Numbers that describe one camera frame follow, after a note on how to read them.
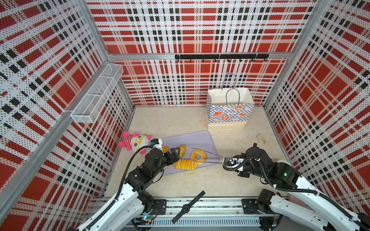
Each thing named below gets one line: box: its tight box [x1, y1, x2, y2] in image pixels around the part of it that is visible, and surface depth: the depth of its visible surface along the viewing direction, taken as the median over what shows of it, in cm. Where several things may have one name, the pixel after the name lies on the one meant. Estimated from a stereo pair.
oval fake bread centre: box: [179, 144, 187, 159], surface depth 94 cm
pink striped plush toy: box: [118, 131, 152, 155], surface depth 95 cm
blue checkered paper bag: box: [205, 87, 255, 131], surface depth 94 cm
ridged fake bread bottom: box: [173, 158, 205, 171], surface depth 86 cm
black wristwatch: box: [171, 190, 206, 224], surface depth 75 cm
